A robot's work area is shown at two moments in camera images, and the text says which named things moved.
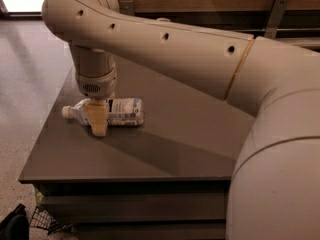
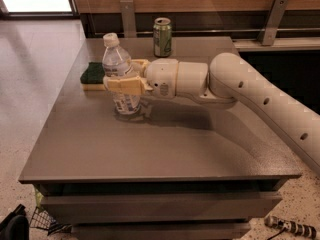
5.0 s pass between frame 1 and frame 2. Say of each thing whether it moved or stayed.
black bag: stayed
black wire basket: stayed
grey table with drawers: stayed
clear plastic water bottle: moved
